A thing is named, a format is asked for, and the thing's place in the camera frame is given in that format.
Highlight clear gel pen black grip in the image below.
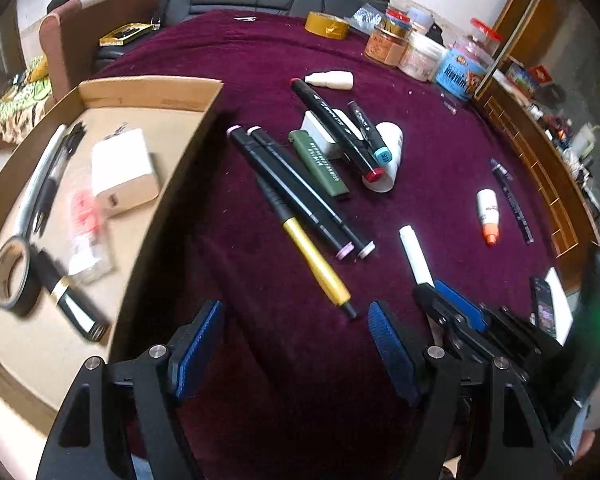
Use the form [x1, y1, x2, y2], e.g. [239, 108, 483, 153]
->
[32, 122, 87, 235]

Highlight black marker blue cap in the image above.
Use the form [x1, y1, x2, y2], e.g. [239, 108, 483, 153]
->
[347, 101, 400, 165]

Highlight silver foil bag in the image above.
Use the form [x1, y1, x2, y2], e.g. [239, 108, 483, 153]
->
[351, 2, 387, 31]

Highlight large white power adapter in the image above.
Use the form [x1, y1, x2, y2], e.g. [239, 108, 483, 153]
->
[91, 127, 161, 218]

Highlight black smartphone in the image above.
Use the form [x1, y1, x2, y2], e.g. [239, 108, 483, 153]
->
[529, 276, 558, 341]

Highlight red box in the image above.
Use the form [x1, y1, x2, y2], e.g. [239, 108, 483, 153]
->
[505, 60, 553, 93]

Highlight blue-labelled jar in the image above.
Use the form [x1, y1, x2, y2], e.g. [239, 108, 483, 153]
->
[434, 37, 496, 103]

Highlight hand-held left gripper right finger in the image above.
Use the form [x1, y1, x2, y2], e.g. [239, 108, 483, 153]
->
[367, 301, 556, 480]

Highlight orange-labelled jar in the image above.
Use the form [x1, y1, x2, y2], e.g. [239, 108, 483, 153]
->
[364, 25, 410, 68]

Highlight black marker red cap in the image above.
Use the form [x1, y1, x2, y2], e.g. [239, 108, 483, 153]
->
[290, 77, 386, 184]

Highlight person's right hand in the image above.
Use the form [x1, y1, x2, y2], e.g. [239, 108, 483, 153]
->
[577, 416, 600, 467]

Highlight brown armchair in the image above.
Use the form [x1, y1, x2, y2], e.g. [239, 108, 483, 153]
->
[39, 0, 168, 106]

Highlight wooden door frame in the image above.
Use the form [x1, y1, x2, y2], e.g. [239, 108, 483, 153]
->
[490, 0, 556, 101]

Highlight clear jar red lid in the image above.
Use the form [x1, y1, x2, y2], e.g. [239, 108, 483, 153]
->
[467, 17, 505, 61]

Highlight green lighter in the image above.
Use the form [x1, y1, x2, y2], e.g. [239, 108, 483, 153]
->
[287, 129, 352, 200]

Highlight clear packet orange contents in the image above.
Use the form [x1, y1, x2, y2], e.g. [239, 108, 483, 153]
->
[65, 187, 115, 285]

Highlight clear plastic container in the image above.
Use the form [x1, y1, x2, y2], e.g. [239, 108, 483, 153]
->
[407, 7, 436, 33]

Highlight white cylindrical bottle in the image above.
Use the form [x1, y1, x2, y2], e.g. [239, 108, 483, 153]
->
[362, 122, 405, 193]

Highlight wooden side cabinet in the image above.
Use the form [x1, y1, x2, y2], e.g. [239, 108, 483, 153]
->
[472, 50, 600, 296]

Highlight small white charger plug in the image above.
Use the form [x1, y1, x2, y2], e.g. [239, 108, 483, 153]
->
[300, 110, 366, 160]

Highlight small white orange-capped bottle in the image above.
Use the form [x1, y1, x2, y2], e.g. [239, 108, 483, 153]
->
[476, 189, 501, 247]

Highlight colourful tin can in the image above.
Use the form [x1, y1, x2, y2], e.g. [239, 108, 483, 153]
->
[382, 7, 413, 41]

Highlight black tape roll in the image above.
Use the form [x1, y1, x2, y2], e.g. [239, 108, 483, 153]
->
[0, 237, 43, 317]

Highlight yellow tape roll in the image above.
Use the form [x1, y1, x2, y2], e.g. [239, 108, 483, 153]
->
[304, 11, 351, 41]

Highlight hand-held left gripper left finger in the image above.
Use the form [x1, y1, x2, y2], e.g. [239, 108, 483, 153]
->
[35, 300, 226, 480]

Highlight white plastic jar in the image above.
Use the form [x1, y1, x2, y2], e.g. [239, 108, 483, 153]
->
[397, 34, 448, 83]

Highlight yellow and black pen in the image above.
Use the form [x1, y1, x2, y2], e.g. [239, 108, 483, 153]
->
[255, 177, 358, 320]

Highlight black and gold lipstick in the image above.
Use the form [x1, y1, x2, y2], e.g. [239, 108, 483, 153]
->
[30, 247, 110, 343]

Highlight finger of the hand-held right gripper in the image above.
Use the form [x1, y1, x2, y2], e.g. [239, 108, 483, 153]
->
[412, 285, 501, 367]
[435, 280, 531, 356]

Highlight black marker pink cap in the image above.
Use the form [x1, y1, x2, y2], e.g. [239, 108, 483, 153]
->
[246, 125, 377, 261]
[226, 125, 355, 262]

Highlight white kettle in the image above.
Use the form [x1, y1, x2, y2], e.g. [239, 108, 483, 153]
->
[570, 122, 600, 161]

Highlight leaf-print blanket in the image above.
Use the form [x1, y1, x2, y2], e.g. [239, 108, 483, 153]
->
[0, 55, 56, 143]

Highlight thin black pen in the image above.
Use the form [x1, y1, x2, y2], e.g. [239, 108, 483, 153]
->
[489, 158, 535, 245]

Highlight white paper sheet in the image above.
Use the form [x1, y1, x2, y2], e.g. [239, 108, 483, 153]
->
[545, 267, 576, 346]

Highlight gold box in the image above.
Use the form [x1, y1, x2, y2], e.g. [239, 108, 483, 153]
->
[99, 22, 153, 46]

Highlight small cream dropper bottle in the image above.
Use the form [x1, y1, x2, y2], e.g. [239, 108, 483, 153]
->
[304, 71, 355, 92]

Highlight shallow cardboard box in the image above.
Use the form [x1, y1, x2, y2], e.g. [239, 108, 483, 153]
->
[0, 75, 225, 441]

